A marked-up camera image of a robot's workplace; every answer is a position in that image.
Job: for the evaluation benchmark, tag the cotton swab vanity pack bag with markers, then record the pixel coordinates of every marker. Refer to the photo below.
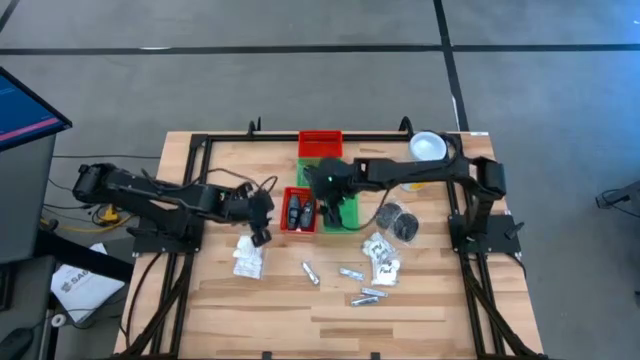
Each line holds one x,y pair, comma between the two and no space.
248,268
246,246
387,272

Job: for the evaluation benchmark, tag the grey cabinet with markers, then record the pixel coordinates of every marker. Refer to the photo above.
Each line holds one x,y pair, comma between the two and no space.
25,200

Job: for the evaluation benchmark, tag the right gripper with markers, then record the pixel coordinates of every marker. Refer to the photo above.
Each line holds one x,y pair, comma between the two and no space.
335,177

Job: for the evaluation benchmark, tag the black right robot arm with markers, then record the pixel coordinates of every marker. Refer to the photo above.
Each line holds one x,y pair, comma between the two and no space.
400,170

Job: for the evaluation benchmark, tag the bagged metal nail clipper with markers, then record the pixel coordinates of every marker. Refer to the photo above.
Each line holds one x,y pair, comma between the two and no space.
352,274
310,273
374,292
364,300

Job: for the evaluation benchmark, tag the white tape roll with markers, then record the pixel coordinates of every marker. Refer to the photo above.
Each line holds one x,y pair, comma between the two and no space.
59,320

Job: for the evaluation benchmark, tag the black frame bracket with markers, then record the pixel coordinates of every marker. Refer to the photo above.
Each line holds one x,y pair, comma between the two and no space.
255,127
406,126

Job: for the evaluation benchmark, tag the grey roll-on deodorant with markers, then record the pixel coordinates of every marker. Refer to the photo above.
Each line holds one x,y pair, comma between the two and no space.
293,212
307,215

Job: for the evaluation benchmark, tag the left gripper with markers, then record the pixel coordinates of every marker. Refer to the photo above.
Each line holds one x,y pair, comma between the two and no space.
240,205

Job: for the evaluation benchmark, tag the red plastic basket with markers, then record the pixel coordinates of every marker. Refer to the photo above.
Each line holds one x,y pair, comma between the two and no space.
320,145
299,191

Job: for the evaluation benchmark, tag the cotton ball vanity pack bag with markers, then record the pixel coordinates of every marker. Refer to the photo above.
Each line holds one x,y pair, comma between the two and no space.
374,247

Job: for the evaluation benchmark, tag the blue display screen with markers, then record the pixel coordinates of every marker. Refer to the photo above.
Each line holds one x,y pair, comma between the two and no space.
25,110

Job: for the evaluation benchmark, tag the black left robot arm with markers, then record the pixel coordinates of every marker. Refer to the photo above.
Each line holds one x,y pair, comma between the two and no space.
150,192

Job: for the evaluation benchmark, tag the white yellow wipes canister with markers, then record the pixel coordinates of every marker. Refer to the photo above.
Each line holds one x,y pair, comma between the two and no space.
427,146

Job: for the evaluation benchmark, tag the white printed paper box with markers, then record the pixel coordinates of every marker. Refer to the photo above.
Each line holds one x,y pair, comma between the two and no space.
85,285

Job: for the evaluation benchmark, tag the dark slanted beam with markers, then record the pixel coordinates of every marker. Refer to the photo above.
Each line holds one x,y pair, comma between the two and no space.
85,255

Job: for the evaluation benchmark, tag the bagged black round disc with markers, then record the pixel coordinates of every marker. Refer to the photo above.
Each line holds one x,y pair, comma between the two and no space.
388,215
405,226

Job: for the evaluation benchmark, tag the green plastic basket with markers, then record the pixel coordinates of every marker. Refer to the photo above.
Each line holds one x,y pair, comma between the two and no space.
301,175
350,215

